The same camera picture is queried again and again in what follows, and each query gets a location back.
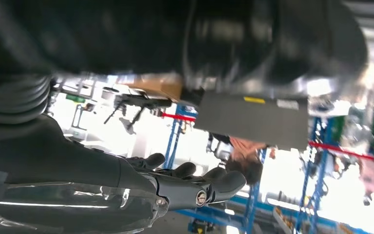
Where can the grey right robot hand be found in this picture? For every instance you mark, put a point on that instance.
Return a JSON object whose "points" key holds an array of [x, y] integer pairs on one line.
{"points": [[61, 161]]}

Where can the black tripod device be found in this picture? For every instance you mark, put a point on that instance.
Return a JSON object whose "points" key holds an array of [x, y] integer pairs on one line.
{"points": [[142, 101]]}

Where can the brown cardboard box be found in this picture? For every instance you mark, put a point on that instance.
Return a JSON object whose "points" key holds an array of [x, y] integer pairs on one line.
{"points": [[154, 87]]}

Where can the grey laptop with stickers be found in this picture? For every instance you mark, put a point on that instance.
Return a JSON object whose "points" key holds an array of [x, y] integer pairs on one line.
{"points": [[251, 126]]}

